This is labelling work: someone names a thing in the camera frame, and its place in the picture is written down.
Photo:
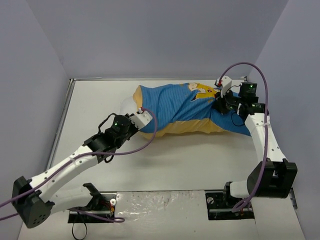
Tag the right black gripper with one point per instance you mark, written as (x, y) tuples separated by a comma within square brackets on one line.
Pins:
[(222, 104)]

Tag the white pillow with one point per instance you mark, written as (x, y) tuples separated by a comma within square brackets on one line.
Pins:
[(128, 107)]

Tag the blue yellow Pikachu pillowcase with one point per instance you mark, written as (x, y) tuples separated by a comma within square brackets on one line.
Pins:
[(185, 108)]

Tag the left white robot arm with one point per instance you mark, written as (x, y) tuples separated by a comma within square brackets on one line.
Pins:
[(37, 198)]

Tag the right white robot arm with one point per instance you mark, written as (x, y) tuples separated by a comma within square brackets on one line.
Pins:
[(274, 175)]

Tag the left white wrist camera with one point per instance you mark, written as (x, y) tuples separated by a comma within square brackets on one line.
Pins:
[(141, 118)]

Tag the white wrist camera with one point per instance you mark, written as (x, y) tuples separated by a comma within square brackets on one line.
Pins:
[(141, 118), (223, 85)]

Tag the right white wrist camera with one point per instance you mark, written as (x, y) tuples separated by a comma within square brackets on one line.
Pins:
[(223, 85)]

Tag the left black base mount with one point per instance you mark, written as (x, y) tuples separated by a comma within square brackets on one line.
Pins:
[(104, 207)]

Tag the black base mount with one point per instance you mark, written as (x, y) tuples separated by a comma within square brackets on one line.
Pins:
[(104, 207), (219, 207)]

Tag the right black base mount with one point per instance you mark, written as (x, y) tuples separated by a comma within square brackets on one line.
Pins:
[(219, 207)]

